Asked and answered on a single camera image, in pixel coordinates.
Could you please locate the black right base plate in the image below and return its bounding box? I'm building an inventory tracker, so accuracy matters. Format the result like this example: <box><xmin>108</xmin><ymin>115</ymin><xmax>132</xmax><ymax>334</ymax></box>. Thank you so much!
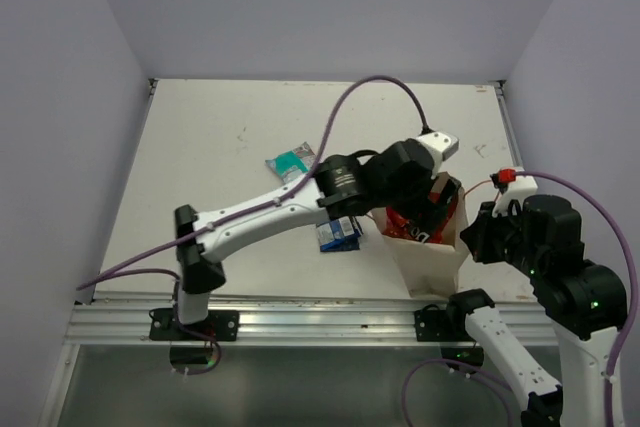
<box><xmin>414</xmin><ymin>304</ymin><xmax>475</xmax><ymax>343</ymax></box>

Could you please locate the beige paper bag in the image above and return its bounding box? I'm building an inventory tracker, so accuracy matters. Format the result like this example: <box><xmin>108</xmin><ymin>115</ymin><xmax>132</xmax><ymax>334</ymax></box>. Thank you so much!
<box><xmin>371</xmin><ymin>172</ymin><xmax>469</xmax><ymax>298</ymax></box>

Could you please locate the aluminium mounting rail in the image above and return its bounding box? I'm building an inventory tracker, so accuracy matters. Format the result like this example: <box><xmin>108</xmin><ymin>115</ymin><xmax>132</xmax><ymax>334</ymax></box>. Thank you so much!
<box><xmin>64</xmin><ymin>296</ymin><xmax>551</xmax><ymax>348</ymax></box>

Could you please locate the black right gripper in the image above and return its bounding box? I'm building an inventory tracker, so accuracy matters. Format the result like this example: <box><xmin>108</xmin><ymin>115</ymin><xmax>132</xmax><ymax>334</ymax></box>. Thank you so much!
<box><xmin>461</xmin><ymin>197</ymin><xmax>545</xmax><ymax>274</ymax></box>

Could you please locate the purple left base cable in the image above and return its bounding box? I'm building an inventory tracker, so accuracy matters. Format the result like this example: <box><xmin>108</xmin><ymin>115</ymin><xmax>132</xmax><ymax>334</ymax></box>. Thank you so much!
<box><xmin>169</xmin><ymin>276</ymin><xmax>227</xmax><ymax>376</ymax></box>

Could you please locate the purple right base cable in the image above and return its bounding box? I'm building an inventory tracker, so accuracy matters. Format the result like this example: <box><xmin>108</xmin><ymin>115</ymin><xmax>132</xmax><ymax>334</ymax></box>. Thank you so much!
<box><xmin>402</xmin><ymin>356</ymin><xmax>516</xmax><ymax>427</ymax></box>

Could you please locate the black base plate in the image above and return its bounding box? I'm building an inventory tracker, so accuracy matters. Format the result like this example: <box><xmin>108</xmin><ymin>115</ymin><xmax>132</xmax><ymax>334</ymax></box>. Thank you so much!
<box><xmin>148</xmin><ymin>308</ymin><xmax>240</xmax><ymax>342</ymax></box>
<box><xmin>414</xmin><ymin>304</ymin><xmax>475</xmax><ymax>343</ymax></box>

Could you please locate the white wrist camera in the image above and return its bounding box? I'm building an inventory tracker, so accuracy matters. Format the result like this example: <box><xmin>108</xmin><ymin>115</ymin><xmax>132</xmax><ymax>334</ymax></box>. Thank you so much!
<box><xmin>490</xmin><ymin>167</ymin><xmax>538</xmax><ymax>217</ymax></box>
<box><xmin>416</xmin><ymin>131</ymin><xmax>459</xmax><ymax>179</ymax></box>

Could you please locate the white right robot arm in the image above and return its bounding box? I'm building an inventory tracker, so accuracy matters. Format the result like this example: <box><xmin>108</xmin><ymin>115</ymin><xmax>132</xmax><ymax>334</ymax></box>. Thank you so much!
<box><xmin>445</xmin><ymin>195</ymin><xmax>628</xmax><ymax>426</ymax></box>

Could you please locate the teal snack bag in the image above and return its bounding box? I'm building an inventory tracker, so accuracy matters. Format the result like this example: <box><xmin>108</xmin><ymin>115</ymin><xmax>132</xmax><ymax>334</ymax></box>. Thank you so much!
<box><xmin>265</xmin><ymin>142</ymin><xmax>316</xmax><ymax>184</ymax></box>

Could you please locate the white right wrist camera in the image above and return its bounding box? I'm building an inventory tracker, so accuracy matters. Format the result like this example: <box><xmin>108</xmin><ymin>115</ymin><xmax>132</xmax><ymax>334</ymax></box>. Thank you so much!
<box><xmin>490</xmin><ymin>167</ymin><xmax>538</xmax><ymax>217</ymax></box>

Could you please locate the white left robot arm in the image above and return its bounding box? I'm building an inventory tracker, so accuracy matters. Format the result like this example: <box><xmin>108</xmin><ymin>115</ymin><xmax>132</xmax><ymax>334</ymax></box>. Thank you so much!
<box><xmin>172</xmin><ymin>132</ymin><xmax>458</xmax><ymax>340</ymax></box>

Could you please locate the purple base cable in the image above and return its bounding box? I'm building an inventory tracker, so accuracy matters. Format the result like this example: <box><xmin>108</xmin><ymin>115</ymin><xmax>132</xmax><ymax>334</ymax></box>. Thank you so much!
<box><xmin>402</xmin><ymin>356</ymin><xmax>516</xmax><ymax>427</ymax></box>
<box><xmin>169</xmin><ymin>276</ymin><xmax>227</xmax><ymax>376</ymax></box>

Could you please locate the blue snack bag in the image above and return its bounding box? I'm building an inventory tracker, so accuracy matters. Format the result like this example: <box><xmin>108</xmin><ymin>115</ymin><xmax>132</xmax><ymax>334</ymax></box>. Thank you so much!
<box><xmin>315</xmin><ymin>217</ymin><xmax>363</xmax><ymax>253</ymax></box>

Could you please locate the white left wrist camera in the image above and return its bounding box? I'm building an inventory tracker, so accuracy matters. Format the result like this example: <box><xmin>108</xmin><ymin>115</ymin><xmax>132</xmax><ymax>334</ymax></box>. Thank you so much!
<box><xmin>416</xmin><ymin>131</ymin><xmax>459</xmax><ymax>179</ymax></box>

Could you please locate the red Doritos bag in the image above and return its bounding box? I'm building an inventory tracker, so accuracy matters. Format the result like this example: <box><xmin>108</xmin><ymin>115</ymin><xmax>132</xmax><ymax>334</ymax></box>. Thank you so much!
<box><xmin>382</xmin><ymin>173</ymin><xmax>461</xmax><ymax>244</ymax></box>

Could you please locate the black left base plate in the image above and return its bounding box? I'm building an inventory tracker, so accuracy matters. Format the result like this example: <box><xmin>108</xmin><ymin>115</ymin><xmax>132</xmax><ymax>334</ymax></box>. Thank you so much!
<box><xmin>148</xmin><ymin>308</ymin><xmax>240</xmax><ymax>342</ymax></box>

